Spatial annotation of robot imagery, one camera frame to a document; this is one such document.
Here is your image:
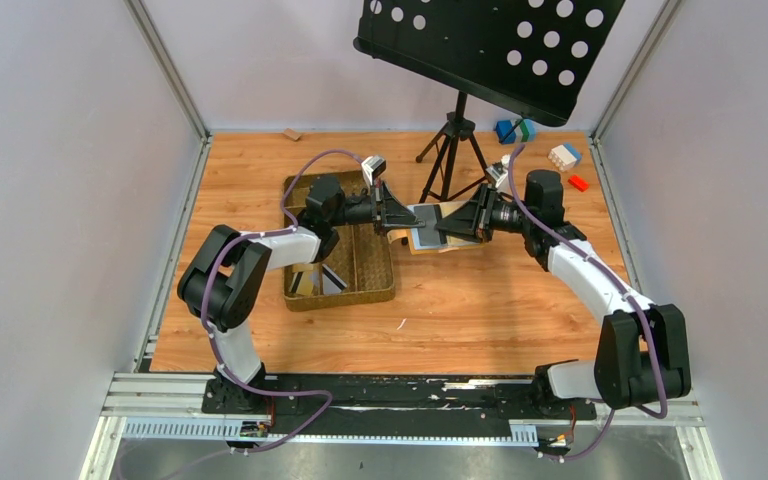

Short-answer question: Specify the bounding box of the dark grey card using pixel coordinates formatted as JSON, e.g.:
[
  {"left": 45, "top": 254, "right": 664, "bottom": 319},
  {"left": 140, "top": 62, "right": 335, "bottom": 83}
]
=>
[{"left": 409, "top": 204, "right": 447, "bottom": 251}]

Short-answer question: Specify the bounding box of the yellow leather card holder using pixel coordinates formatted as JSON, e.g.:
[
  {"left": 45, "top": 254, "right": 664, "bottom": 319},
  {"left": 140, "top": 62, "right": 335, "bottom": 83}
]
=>
[{"left": 386, "top": 201, "right": 482, "bottom": 255}]

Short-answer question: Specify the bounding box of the white card with black stripe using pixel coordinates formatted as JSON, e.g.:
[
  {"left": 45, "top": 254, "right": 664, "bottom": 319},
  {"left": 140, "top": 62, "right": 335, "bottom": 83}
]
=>
[{"left": 289, "top": 270, "right": 316, "bottom": 297}]

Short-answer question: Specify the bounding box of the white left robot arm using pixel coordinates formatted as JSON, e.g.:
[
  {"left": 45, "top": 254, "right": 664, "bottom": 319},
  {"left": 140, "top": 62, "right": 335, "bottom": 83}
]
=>
[{"left": 177, "top": 174, "right": 424, "bottom": 400}]

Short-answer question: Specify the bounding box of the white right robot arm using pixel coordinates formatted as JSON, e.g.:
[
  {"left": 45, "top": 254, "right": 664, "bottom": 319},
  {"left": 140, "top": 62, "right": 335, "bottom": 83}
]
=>
[{"left": 435, "top": 170, "right": 692, "bottom": 418}]

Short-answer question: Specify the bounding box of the woven straw divided tray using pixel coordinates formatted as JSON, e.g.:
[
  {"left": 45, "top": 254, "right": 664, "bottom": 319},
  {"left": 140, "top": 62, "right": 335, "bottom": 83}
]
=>
[{"left": 281, "top": 170, "right": 397, "bottom": 313}]

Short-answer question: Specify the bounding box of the blue green toy block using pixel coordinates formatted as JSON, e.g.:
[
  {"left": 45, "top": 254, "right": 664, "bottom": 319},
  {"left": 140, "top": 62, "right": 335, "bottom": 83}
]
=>
[{"left": 493, "top": 118, "right": 537, "bottom": 145}]

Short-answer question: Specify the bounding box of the white blue toy block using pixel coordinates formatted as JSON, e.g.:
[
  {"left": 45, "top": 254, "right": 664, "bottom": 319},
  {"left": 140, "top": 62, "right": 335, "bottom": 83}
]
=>
[{"left": 547, "top": 143, "right": 583, "bottom": 172}]

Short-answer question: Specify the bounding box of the red toy block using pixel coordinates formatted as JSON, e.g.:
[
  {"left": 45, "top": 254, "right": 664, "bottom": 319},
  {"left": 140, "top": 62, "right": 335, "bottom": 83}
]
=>
[{"left": 568, "top": 175, "right": 590, "bottom": 192}]

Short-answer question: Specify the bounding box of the small wooden block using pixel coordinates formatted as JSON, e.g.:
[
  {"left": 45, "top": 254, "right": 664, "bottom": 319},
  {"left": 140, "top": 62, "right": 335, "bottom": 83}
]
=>
[{"left": 282, "top": 128, "right": 303, "bottom": 142}]

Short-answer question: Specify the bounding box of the black music stand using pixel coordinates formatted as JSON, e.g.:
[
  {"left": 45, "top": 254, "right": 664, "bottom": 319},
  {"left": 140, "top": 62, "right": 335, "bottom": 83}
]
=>
[{"left": 353, "top": 1, "right": 624, "bottom": 201}]

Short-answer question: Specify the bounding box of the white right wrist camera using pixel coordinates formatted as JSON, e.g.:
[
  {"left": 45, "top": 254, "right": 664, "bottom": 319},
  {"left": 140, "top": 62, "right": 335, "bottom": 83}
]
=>
[{"left": 486, "top": 154, "right": 511, "bottom": 196}]

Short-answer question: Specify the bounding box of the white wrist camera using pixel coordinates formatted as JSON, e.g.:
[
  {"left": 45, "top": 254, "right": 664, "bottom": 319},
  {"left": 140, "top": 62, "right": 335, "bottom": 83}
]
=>
[
  {"left": 360, "top": 155, "right": 386, "bottom": 187},
  {"left": 486, "top": 154, "right": 511, "bottom": 196}
]

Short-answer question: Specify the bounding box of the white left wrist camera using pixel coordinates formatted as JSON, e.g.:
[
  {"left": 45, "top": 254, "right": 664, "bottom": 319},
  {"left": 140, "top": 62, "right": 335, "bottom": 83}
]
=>
[{"left": 360, "top": 155, "right": 386, "bottom": 187}]

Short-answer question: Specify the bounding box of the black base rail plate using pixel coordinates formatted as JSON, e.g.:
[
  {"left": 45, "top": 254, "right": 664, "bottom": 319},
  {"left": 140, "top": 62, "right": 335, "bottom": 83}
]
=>
[{"left": 201, "top": 373, "right": 597, "bottom": 438}]

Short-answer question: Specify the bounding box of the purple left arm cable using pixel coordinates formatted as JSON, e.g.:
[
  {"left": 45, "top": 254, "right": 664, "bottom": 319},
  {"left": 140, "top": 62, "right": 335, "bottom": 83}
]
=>
[{"left": 111, "top": 149, "right": 365, "bottom": 480}]

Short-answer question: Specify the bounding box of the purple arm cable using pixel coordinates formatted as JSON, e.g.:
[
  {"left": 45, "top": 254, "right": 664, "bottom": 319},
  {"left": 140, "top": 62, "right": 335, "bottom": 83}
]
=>
[
  {"left": 111, "top": 149, "right": 365, "bottom": 480},
  {"left": 506, "top": 144, "right": 669, "bottom": 463}
]

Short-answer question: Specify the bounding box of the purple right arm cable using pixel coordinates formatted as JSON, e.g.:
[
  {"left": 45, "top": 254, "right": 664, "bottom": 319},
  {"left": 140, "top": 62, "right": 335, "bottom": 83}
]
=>
[{"left": 506, "top": 144, "right": 669, "bottom": 463}]

